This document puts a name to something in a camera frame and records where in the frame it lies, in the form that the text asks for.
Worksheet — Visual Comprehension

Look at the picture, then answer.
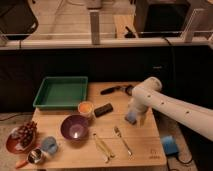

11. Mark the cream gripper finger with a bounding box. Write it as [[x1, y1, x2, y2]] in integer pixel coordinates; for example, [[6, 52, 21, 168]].
[[139, 113, 147, 126]]

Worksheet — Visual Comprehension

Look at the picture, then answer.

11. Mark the blue sponge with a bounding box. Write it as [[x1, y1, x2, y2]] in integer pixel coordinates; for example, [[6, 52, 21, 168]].
[[125, 112, 137, 125]]

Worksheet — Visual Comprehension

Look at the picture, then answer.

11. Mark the green plastic tray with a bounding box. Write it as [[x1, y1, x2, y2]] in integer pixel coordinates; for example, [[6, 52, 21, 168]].
[[33, 76, 88, 110]]

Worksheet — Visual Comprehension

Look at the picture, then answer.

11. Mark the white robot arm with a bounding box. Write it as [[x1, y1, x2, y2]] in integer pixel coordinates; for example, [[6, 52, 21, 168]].
[[129, 77, 213, 141]]

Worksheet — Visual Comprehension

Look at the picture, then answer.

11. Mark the metal fork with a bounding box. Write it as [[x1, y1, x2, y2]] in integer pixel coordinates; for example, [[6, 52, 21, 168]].
[[114, 126, 133, 156]]

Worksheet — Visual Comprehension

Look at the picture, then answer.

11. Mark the blue box on floor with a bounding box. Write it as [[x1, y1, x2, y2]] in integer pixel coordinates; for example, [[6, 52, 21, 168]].
[[161, 136, 179, 155]]

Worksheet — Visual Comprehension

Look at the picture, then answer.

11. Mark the orange cup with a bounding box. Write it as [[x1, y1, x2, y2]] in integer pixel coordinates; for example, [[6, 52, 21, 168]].
[[78, 101, 93, 119]]

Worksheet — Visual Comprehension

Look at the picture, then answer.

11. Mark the purple bowl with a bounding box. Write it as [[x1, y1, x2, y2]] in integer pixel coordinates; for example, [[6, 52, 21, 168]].
[[60, 115, 89, 140]]

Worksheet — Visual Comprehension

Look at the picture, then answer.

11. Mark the black monitor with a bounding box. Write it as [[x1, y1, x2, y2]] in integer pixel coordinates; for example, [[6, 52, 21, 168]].
[[133, 0, 190, 38]]

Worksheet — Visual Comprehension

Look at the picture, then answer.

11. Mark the blue glass cup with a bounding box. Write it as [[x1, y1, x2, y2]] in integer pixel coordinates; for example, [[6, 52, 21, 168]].
[[41, 136, 58, 155]]

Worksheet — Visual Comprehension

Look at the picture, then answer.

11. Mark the bunch of dark grapes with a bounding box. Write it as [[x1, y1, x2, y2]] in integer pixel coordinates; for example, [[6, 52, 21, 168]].
[[18, 121, 37, 148]]

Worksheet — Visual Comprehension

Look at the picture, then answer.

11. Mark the red plate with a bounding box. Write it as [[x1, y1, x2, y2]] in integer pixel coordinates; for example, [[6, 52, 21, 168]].
[[6, 127, 37, 154]]

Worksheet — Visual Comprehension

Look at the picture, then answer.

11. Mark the black chair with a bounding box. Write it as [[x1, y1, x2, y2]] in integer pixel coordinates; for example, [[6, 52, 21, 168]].
[[0, 0, 39, 40]]

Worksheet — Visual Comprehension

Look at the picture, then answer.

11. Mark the black-handled brush tool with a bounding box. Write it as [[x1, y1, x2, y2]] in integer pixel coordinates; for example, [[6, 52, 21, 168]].
[[100, 85, 134, 96]]

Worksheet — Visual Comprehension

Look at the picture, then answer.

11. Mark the yellow-handled utensil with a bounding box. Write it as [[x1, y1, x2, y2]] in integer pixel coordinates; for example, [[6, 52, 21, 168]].
[[93, 133, 115, 163]]

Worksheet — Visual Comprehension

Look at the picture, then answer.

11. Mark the metal frame post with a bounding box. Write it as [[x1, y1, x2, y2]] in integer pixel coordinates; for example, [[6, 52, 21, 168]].
[[90, 10, 100, 45]]

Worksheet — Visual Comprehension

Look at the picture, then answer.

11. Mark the small metal pot orange handle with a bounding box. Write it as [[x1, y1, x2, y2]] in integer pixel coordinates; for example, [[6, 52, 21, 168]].
[[15, 148, 45, 169]]

